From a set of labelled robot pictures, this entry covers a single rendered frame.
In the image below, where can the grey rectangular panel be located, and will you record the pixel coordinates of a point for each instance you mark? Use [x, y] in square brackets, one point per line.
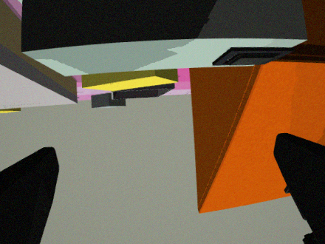
[24, 82]

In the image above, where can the yellow rectangular block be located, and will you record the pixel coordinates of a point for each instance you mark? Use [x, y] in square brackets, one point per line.
[10, 110]
[129, 79]

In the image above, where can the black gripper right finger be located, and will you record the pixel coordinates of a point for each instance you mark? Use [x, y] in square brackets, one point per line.
[302, 163]

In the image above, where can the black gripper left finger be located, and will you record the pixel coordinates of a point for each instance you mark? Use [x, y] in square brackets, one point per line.
[26, 195]

